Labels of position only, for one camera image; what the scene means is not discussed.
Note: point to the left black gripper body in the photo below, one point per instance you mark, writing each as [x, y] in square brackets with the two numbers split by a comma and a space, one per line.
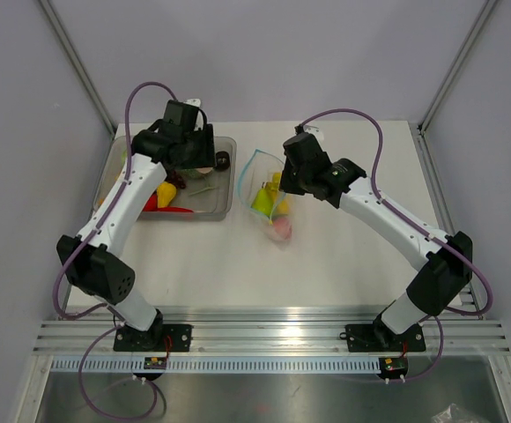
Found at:
[199, 150]

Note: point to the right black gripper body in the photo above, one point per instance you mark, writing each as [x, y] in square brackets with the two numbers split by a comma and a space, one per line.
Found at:
[294, 181]

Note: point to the clear zip top bag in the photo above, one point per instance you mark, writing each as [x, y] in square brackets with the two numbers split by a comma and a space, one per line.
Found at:
[256, 172]

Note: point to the green apple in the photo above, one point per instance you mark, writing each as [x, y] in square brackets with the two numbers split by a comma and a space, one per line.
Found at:
[263, 202]

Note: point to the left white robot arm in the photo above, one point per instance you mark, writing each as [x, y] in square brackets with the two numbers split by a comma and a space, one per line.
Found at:
[92, 259]

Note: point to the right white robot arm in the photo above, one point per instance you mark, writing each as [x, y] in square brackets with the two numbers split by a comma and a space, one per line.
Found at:
[441, 274]

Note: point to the clear plastic food bin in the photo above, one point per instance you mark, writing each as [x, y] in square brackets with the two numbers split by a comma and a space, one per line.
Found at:
[212, 205]

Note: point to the crumpled plastic bag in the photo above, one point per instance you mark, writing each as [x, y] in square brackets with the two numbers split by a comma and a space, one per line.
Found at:
[456, 414]

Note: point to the green melon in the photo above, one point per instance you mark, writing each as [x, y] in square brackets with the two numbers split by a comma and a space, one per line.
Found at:
[192, 174]

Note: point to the dark grapes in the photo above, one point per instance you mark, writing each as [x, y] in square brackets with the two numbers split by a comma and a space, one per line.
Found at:
[177, 180]

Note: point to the dark avocado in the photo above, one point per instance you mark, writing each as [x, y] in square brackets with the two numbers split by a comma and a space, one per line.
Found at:
[223, 161]

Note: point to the green stem piece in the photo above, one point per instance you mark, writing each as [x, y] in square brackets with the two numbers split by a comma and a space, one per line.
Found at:
[201, 191]

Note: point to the yellow bell pepper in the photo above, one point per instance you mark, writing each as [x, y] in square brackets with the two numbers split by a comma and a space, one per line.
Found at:
[165, 192]

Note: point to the red chili pepper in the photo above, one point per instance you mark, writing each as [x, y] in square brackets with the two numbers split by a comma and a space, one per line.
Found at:
[175, 210]

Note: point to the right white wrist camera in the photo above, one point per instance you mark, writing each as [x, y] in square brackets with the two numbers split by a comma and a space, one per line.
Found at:
[315, 131]

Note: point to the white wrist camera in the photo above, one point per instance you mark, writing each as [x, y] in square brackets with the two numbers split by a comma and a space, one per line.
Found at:
[194, 102]
[315, 131]

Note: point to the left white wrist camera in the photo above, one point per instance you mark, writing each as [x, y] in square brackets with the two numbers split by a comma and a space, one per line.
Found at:
[194, 102]

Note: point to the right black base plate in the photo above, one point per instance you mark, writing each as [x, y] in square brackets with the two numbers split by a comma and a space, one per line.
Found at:
[361, 337]

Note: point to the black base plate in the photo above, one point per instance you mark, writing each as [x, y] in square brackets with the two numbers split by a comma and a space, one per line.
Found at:
[175, 338]
[361, 337]

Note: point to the left aluminium frame post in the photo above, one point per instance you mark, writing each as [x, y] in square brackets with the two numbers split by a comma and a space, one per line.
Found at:
[66, 44]

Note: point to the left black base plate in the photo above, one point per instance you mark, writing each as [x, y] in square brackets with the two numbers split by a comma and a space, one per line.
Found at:
[175, 338]

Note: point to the aluminium mounting rail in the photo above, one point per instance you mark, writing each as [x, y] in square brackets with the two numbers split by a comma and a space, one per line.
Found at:
[271, 332]

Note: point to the white slotted cable duct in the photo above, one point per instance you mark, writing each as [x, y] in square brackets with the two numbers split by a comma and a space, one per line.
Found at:
[220, 365]

